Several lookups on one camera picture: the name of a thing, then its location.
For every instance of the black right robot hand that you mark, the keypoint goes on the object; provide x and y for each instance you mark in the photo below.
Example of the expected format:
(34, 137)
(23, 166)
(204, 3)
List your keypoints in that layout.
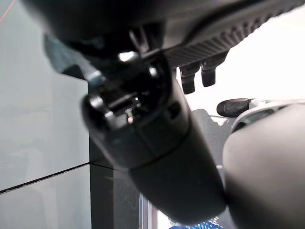
(155, 131)

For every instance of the blue plastic shopping basket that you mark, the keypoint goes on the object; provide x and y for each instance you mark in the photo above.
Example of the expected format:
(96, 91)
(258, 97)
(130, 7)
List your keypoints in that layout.
(209, 223)

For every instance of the silver right robot leg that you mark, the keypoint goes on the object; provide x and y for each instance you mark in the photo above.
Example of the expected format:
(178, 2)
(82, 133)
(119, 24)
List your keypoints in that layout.
(267, 167)

